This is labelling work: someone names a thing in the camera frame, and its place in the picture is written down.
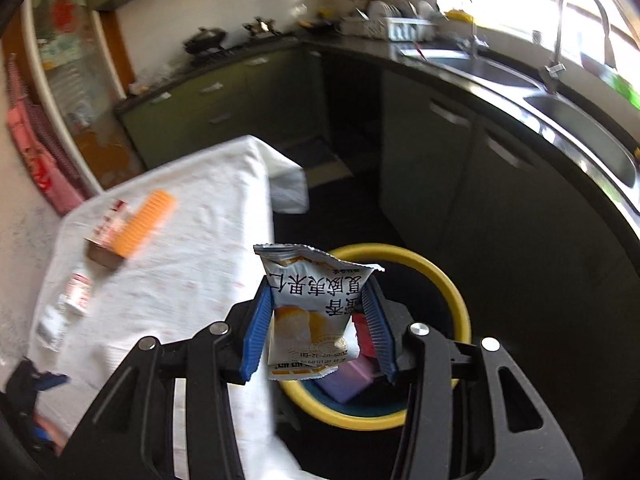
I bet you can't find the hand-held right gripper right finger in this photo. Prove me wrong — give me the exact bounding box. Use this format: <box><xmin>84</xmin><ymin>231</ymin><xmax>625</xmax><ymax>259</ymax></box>
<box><xmin>360</xmin><ymin>280</ymin><xmax>586</xmax><ymax>480</ymax></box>

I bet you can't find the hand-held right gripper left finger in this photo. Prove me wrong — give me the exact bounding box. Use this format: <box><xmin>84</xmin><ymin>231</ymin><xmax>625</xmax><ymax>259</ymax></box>
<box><xmin>65</xmin><ymin>277</ymin><xmax>276</xmax><ymax>480</ymax></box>

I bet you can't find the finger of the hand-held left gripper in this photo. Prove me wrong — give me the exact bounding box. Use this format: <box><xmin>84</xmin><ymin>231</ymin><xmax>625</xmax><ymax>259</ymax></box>
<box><xmin>0</xmin><ymin>400</ymin><xmax>53</xmax><ymax>458</ymax></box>
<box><xmin>5</xmin><ymin>357</ymin><xmax>70</xmax><ymax>402</ymax></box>

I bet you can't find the clear plastic bottle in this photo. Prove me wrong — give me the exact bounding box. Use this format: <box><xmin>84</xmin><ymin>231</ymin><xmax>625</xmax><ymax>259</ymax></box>
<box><xmin>36</xmin><ymin>302</ymin><xmax>68</xmax><ymax>351</ymax></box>

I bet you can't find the white bread snack packet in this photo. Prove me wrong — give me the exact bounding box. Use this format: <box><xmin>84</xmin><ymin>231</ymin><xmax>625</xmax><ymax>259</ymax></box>
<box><xmin>253</xmin><ymin>243</ymin><xmax>386</xmax><ymax>382</ymax></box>

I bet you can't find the dark bin with yellow rim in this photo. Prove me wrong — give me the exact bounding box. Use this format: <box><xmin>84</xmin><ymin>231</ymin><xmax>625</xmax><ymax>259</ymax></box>
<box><xmin>277</xmin><ymin>243</ymin><xmax>471</xmax><ymax>431</ymax></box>

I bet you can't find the small white red bottle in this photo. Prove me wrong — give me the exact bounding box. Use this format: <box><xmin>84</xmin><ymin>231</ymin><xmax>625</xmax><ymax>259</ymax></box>
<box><xmin>65</xmin><ymin>271</ymin><xmax>93</xmax><ymax>317</ymax></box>

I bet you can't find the orange ribbed wafer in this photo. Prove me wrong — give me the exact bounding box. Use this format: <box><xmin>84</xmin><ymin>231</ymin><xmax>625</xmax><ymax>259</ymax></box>
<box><xmin>111</xmin><ymin>189</ymin><xmax>178</xmax><ymax>260</ymax></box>

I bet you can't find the small brown milk carton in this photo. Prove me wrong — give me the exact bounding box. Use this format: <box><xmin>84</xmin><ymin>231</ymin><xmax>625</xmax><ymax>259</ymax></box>
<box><xmin>82</xmin><ymin>199</ymin><xmax>136</xmax><ymax>272</ymax></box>

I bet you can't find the white dotted tablecloth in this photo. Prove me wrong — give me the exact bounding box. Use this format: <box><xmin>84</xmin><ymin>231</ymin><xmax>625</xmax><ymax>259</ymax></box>
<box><xmin>27</xmin><ymin>135</ymin><xmax>311</xmax><ymax>480</ymax></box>

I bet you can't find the green base cabinet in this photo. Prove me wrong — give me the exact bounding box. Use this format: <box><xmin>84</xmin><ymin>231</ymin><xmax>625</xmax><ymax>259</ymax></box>
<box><xmin>120</xmin><ymin>47</ymin><xmax>326</xmax><ymax>171</ymax></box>
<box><xmin>320</xmin><ymin>60</ymin><xmax>640</xmax><ymax>480</ymax></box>

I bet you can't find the red white checked apron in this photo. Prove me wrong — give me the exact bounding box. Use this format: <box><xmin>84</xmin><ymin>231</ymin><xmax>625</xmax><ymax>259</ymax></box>
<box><xmin>7</xmin><ymin>55</ymin><xmax>81</xmax><ymax>186</ymax></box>

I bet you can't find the stainless steel double sink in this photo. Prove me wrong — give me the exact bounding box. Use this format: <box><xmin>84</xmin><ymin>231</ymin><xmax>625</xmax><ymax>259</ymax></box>
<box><xmin>400</xmin><ymin>42</ymin><xmax>640</xmax><ymax>226</ymax></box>

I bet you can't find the black kitchen countertop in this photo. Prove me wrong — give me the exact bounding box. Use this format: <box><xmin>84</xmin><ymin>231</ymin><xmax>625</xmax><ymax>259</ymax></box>
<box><xmin>115</xmin><ymin>32</ymin><xmax>640</xmax><ymax>241</ymax></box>

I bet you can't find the black gas stove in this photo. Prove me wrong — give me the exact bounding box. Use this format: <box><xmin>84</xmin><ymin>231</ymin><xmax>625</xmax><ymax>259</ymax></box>
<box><xmin>185</xmin><ymin>35</ymin><xmax>301</xmax><ymax>63</ymax></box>

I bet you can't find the black wok with lid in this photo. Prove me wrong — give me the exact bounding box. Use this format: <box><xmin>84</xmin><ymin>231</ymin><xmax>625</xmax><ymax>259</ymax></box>
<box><xmin>182</xmin><ymin>27</ymin><xmax>228</xmax><ymax>56</ymax></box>

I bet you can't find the white dish rack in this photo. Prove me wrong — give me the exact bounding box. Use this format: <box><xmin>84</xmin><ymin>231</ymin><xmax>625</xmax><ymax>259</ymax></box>
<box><xmin>342</xmin><ymin>15</ymin><xmax>436</xmax><ymax>42</ymax></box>

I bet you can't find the small steel faucet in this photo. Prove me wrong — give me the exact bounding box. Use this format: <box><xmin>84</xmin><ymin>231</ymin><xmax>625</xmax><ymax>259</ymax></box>
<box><xmin>450</xmin><ymin>0</ymin><xmax>488</xmax><ymax>61</ymax></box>

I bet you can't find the frosted glass sliding door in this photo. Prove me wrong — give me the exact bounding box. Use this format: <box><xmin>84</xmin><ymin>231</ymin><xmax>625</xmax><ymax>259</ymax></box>
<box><xmin>22</xmin><ymin>0</ymin><xmax>128</xmax><ymax>191</ymax></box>

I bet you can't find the steel pot with lid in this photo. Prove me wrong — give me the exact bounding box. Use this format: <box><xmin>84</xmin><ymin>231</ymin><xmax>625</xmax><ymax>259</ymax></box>
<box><xmin>243</xmin><ymin>16</ymin><xmax>278</xmax><ymax>38</ymax></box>

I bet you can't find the tall steel faucet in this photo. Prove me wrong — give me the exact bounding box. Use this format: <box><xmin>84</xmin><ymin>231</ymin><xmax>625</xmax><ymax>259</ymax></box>
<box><xmin>544</xmin><ymin>0</ymin><xmax>617</xmax><ymax>95</ymax></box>

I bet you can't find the row of white plates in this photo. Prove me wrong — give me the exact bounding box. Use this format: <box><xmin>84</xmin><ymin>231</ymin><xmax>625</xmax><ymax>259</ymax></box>
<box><xmin>367</xmin><ymin>0</ymin><xmax>401</xmax><ymax>19</ymax></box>

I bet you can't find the green plastic item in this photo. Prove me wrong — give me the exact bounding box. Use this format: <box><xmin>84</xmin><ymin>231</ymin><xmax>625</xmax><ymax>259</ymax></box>
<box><xmin>607</xmin><ymin>72</ymin><xmax>640</xmax><ymax>111</ymax></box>

